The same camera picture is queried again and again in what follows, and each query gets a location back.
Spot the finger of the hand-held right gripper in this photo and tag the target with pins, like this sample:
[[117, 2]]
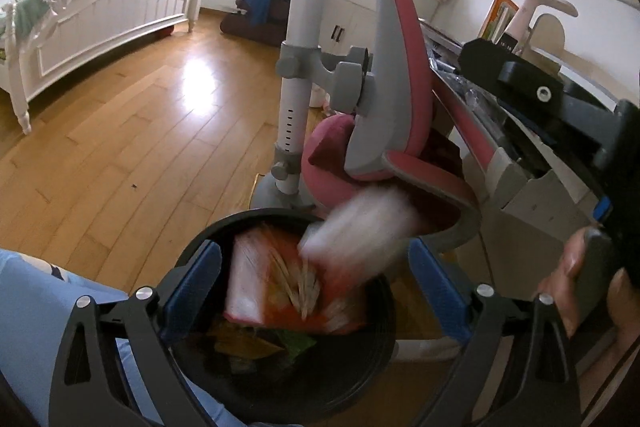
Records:
[[525, 87]]

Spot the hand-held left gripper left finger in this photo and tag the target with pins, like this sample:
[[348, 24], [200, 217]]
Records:
[[192, 287]]

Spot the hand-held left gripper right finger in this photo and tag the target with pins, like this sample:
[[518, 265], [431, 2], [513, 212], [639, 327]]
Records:
[[440, 287]]

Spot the red snack packet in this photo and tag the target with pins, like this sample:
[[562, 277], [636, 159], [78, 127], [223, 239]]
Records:
[[260, 287]]

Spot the white tissue wad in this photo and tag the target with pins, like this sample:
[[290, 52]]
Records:
[[360, 232]]

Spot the black round trash bin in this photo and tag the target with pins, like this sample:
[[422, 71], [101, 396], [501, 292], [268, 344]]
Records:
[[350, 367]]

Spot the green snack packet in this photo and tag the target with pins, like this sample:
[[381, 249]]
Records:
[[300, 342]]

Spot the light blue round basin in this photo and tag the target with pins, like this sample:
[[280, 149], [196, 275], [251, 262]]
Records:
[[30, 307]]

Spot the person's right forearm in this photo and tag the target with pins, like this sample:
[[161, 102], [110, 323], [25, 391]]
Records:
[[605, 382]]

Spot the person's right hand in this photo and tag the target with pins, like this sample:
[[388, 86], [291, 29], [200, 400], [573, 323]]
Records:
[[562, 297]]

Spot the beige arched board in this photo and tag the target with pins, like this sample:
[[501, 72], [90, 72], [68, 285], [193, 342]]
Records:
[[550, 32]]

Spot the yellow packet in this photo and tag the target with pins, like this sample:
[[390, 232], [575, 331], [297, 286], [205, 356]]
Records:
[[240, 342]]

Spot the upright books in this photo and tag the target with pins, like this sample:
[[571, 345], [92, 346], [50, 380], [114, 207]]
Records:
[[495, 14]]

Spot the grey study desk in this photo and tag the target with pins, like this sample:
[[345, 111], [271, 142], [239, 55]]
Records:
[[530, 207]]

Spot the pink grey study chair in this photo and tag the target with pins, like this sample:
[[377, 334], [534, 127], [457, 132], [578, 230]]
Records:
[[400, 57]]

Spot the white cabinet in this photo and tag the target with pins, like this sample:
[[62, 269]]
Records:
[[345, 7]]

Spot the red ball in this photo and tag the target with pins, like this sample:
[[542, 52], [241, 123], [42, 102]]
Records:
[[166, 32]]

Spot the dark brown low seat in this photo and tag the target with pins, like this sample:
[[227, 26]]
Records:
[[250, 32]]

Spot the white wooden bed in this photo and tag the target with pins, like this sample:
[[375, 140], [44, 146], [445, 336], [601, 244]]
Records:
[[100, 27]]

